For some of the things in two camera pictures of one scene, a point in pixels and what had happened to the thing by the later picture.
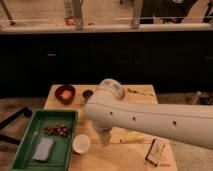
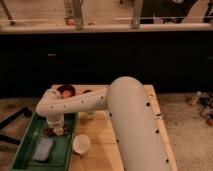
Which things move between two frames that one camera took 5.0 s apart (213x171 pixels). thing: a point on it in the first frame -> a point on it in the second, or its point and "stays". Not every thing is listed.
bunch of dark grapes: (59, 129) stays
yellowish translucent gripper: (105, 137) -> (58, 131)
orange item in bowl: (66, 94) stays
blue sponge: (43, 149) stays
